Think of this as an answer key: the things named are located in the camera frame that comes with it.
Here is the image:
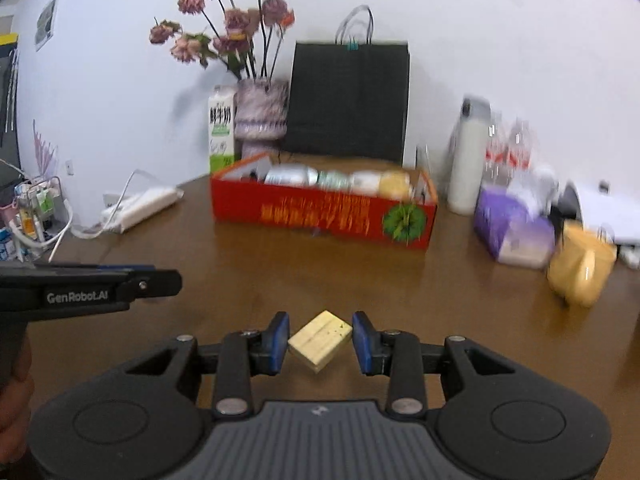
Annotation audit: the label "white cable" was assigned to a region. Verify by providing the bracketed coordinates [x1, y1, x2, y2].
[47, 170, 166, 263]

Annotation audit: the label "clear water bottle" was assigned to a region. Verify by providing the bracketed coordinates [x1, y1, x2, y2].
[507, 120, 534, 181]
[487, 120, 509, 181]

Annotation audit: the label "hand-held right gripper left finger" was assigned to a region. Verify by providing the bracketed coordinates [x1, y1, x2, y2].
[107, 311, 291, 418]

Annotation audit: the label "black paper bag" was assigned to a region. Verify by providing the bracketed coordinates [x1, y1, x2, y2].
[281, 5, 411, 166]

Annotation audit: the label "yellow snack packet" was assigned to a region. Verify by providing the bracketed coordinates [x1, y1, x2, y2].
[378, 170, 413, 200]

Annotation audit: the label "green tissue packet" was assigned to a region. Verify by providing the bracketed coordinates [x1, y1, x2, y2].
[317, 171, 351, 192]

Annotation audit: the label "purple tissue pack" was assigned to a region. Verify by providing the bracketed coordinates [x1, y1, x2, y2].
[472, 167, 561, 268]

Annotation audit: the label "brown wooden desk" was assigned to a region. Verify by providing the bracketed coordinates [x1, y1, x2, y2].
[30, 152, 640, 461]

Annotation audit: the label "white thermos bottle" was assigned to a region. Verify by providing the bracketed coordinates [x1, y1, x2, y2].
[446, 95, 493, 216]

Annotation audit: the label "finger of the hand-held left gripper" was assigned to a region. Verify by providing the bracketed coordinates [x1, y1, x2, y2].
[99, 264, 182, 306]

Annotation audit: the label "white power strip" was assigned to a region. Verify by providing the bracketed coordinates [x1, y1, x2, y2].
[101, 186, 183, 234]

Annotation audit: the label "pale wooden block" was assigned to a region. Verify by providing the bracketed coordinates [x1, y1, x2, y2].
[287, 310, 353, 375]

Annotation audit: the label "white tissue packet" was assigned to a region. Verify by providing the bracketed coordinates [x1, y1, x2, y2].
[263, 164, 319, 187]

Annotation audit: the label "white papers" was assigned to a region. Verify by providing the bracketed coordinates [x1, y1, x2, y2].
[575, 182, 640, 246]

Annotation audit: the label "dried pink flowers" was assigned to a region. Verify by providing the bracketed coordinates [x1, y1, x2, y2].
[149, 0, 296, 81]

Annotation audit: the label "green white milk carton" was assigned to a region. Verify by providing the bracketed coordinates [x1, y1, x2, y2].
[207, 85, 237, 175]

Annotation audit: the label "purple wall sticker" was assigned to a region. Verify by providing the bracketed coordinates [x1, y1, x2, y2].
[32, 120, 58, 176]

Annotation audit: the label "wall picture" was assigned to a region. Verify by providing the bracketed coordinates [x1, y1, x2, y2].
[34, 0, 61, 51]

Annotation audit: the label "white snack packet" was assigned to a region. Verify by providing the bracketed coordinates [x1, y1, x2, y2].
[350, 171, 383, 195]

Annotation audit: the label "rack of small bottles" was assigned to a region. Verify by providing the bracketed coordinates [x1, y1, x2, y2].
[0, 177, 68, 261]

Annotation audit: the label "red cardboard box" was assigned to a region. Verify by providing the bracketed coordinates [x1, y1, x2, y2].
[210, 152, 439, 251]

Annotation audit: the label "person's left hand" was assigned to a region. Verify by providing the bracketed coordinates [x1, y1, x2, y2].
[0, 339, 37, 466]

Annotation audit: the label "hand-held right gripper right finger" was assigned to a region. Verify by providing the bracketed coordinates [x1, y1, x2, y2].
[351, 311, 531, 418]

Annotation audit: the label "dark wall board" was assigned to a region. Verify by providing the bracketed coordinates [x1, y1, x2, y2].
[0, 32, 21, 166]

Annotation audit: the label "purple patterned vase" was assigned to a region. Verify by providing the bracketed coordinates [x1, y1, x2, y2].
[234, 78, 290, 161]

